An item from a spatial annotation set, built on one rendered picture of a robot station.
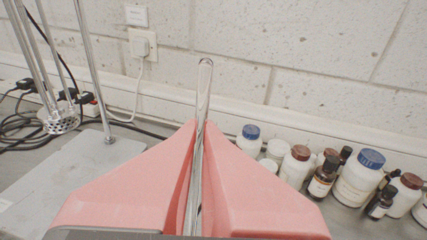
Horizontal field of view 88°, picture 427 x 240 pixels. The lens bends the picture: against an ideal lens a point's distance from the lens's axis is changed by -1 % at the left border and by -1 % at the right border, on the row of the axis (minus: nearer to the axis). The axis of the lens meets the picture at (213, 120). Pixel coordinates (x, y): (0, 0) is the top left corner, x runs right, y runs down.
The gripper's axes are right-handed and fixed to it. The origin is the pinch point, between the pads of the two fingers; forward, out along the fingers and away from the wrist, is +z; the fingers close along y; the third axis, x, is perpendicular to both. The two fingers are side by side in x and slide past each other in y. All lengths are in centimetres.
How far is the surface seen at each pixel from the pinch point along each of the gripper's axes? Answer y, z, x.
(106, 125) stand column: 23, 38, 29
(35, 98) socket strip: 54, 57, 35
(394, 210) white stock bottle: -44, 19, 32
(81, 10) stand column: 23.7, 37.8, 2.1
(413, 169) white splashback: -55, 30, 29
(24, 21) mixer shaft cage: 27.2, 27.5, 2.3
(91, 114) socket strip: 33, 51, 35
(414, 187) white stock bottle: -44, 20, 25
